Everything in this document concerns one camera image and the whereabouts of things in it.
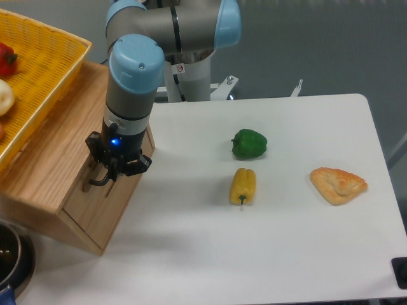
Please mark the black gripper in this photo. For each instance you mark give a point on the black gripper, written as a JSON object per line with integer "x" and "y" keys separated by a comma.
{"x": 106, "y": 149}

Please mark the wooden top drawer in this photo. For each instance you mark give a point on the wooden top drawer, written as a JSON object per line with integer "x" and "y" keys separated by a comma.
{"x": 89, "y": 214}

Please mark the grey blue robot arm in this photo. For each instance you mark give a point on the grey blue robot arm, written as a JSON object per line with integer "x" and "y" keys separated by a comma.
{"x": 138, "y": 40}

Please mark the wooden drawer cabinet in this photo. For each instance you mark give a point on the wooden drawer cabinet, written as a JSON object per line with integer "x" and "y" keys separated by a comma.
{"x": 32, "y": 187}

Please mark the yellow plastic basket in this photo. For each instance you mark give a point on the yellow plastic basket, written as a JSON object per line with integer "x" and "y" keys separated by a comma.
{"x": 48, "y": 60}

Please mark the white onion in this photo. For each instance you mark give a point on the white onion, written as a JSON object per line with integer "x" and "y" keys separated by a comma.
{"x": 7, "y": 97}

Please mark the yellow bell pepper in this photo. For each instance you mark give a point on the yellow bell pepper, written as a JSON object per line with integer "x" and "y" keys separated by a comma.
{"x": 243, "y": 187}

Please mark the green bell pepper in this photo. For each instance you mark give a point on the green bell pepper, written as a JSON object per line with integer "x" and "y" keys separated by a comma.
{"x": 248, "y": 144}

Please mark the dark metal pot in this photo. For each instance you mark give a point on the dark metal pot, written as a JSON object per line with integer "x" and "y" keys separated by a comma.
{"x": 18, "y": 262}

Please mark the red bell pepper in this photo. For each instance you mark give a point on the red bell pepper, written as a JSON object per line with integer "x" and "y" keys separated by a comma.
{"x": 8, "y": 64}

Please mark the golden pastry bread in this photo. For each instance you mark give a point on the golden pastry bread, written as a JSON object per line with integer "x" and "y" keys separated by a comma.
{"x": 337, "y": 186}

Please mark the black corner device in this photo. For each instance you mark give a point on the black corner device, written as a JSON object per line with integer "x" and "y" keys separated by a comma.
{"x": 399, "y": 265}

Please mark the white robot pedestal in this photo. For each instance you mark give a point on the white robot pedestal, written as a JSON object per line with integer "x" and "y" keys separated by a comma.
{"x": 187, "y": 78}

